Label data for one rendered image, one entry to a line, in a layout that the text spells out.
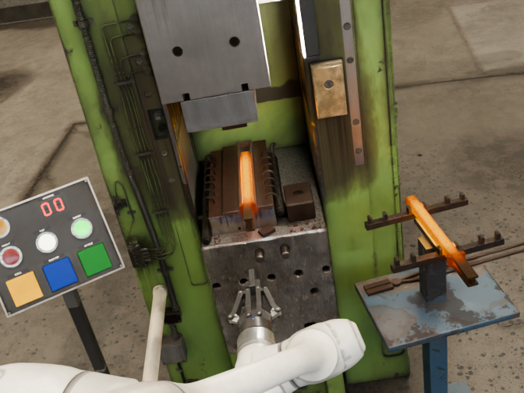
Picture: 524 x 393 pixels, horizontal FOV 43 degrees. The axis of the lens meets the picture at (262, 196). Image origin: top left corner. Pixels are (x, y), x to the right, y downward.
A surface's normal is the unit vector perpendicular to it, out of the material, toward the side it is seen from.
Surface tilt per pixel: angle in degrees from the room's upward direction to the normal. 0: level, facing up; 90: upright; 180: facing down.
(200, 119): 90
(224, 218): 90
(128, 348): 0
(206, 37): 90
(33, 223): 60
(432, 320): 0
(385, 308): 0
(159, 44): 90
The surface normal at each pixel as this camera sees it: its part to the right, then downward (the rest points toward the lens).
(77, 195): 0.33, -0.06
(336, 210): 0.05, 0.53
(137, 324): -0.15, -0.83
